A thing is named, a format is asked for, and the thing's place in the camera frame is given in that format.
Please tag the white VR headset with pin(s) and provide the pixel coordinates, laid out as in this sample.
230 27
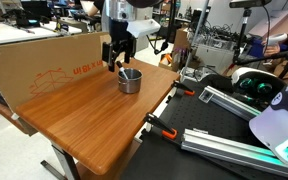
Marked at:
247 75

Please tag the grey cabinet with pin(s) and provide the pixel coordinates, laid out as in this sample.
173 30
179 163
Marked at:
214 56

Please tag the silver slanted metal pole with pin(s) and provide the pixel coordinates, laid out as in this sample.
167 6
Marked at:
197 35

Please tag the grey metal table leg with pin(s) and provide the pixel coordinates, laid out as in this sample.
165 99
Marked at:
67 163

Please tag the black monitor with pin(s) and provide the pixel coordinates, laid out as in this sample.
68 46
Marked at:
37 8

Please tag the black perforated breadboard table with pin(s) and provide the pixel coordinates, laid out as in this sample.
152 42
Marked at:
200 116

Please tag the black camera stand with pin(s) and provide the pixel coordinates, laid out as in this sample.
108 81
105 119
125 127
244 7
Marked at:
244 30

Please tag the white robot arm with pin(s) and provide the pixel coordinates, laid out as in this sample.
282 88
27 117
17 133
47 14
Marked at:
145 27

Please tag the white marker with black cap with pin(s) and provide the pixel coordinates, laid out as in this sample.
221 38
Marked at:
122 70

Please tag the pinkish cardboard box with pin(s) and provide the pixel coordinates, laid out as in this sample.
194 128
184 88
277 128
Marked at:
277 21

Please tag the short aluminium extrusion rail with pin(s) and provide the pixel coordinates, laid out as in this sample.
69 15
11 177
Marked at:
227 101

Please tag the grey panel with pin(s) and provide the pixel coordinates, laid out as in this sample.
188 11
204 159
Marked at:
104 20

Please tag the white VR controller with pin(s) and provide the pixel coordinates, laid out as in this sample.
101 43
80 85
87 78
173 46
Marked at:
278 38

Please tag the blue plastic bin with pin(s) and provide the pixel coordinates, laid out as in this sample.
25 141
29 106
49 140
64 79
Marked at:
258 46

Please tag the brown cardboard box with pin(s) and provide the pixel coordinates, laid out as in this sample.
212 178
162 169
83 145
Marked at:
182 38

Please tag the black camera on stand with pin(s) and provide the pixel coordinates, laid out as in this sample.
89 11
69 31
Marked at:
247 3

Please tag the white tape strip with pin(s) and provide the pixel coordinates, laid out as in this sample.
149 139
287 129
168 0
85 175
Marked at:
15 116

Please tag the cardboard box with orange lining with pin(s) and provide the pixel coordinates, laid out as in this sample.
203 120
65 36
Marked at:
166 61

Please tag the long aluminium extrusion rail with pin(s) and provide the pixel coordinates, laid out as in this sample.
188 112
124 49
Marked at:
217 145

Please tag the brown cardboard sheet, orange print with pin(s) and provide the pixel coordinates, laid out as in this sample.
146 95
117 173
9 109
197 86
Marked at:
34 66

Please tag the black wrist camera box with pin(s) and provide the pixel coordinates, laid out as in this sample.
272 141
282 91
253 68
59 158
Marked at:
106 52

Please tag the operator hand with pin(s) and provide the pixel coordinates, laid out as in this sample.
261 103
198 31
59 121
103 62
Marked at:
272 50

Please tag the white background table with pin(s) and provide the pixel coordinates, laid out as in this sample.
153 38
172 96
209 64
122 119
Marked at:
4 33

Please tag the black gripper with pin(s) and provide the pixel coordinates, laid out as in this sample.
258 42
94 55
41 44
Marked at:
120 33

